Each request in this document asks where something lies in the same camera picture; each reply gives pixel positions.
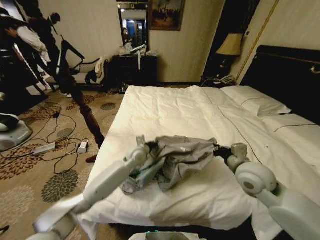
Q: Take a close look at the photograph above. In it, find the grey garment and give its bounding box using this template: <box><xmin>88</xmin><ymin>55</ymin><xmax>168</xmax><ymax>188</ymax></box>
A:
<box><xmin>121</xmin><ymin>134</ymin><xmax>219</xmax><ymax>195</ymax></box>

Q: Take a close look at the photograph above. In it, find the white bed duvet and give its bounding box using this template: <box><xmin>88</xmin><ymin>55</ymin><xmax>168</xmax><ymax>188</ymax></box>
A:
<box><xmin>77</xmin><ymin>84</ymin><xmax>320</xmax><ymax>240</ymax></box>

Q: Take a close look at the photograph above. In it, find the dark wooden clothes stand pole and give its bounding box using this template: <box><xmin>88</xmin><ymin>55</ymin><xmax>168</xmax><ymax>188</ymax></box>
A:
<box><xmin>58</xmin><ymin>59</ymin><xmax>106</xmax><ymax>151</ymax></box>

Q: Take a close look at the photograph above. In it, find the dark bed headboard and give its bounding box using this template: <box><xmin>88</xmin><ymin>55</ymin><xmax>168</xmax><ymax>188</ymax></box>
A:
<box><xmin>239</xmin><ymin>44</ymin><xmax>320</xmax><ymax>126</ymax></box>

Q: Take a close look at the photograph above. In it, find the white pillow with dark piping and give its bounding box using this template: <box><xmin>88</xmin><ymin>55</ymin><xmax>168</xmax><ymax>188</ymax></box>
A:
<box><xmin>221</xmin><ymin>85</ymin><xmax>292</xmax><ymax>117</ymax></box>
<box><xmin>259</xmin><ymin>113</ymin><xmax>319</xmax><ymax>134</ymax></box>

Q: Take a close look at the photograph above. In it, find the white power adapter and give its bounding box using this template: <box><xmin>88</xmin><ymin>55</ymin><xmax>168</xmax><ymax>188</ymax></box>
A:
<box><xmin>76</xmin><ymin>140</ymin><xmax>91</xmax><ymax>154</ymax></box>

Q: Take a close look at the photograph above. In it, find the dark nightstand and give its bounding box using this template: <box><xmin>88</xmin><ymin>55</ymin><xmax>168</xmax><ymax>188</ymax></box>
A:
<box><xmin>200</xmin><ymin>74</ymin><xmax>239</xmax><ymax>89</ymax></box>

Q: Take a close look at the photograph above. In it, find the white desk telephone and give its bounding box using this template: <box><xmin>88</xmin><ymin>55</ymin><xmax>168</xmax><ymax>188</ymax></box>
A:
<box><xmin>219</xmin><ymin>74</ymin><xmax>235</xmax><ymax>85</ymax></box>

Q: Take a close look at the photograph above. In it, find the dark wooden dresser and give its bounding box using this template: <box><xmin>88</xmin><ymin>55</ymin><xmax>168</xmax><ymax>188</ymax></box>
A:
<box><xmin>109</xmin><ymin>54</ymin><xmax>159</xmax><ymax>85</ymax></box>

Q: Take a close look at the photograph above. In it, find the white robot front shell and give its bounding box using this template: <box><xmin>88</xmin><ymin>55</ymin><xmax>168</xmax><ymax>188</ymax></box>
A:
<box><xmin>131</xmin><ymin>230</ymin><xmax>199</xmax><ymax>240</ymax></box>

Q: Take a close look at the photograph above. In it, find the white cloth on sofa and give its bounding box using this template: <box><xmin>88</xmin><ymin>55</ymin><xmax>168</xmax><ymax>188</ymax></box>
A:
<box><xmin>93</xmin><ymin>56</ymin><xmax>109</xmax><ymax>79</ymax></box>

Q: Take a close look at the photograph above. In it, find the clear plastic bag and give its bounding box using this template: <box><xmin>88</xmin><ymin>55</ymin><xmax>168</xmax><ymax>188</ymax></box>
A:
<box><xmin>118</xmin><ymin>43</ymin><xmax>133</xmax><ymax>56</ymax></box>

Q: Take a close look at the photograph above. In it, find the dark framed chaise sofa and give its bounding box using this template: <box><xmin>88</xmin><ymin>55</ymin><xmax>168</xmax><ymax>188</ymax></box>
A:
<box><xmin>44</xmin><ymin>56</ymin><xmax>111</xmax><ymax>89</ymax></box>

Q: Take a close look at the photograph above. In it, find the table lamp with beige shade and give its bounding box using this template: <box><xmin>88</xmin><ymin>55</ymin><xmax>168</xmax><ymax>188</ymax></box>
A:
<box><xmin>215</xmin><ymin>33</ymin><xmax>244</xmax><ymax>76</ymax></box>

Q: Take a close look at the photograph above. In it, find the grey power strip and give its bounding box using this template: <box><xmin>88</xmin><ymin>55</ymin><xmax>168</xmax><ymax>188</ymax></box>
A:
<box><xmin>32</xmin><ymin>142</ymin><xmax>57</xmax><ymax>157</ymax></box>

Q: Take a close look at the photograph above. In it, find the framed painting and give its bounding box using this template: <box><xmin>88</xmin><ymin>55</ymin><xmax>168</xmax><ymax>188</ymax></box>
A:
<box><xmin>148</xmin><ymin>0</ymin><xmax>187</xmax><ymax>32</ymax></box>

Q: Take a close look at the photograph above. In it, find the person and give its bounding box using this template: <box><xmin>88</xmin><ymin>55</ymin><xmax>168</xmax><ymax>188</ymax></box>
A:
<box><xmin>0</xmin><ymin>20</ymin><xmax>51</xmax><ymax>66</ymax></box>
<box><xmin>27</xmin><ymin>12</ymin><xmax>62</xmax><ymax>76</ymax></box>

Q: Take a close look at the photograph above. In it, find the black floor cable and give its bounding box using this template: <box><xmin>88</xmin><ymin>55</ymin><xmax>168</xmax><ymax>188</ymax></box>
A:
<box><xmin>24</xmin><ymin>104</ymin><xmax>83</xmax><ymax>175</ymax></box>

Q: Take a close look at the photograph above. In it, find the dark framed wall mirror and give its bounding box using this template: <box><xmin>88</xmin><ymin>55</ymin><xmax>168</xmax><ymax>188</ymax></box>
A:
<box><xmin>117</xmin><ymin>3</ymin><xmax>150</xmax><ymax>52</ymax></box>

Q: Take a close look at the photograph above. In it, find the black folding frame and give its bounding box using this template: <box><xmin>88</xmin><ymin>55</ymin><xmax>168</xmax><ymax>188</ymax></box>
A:
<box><xmin>56</xmin><ymin>34</ymin><xmax>86</xmax><ymax>76</ymax></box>

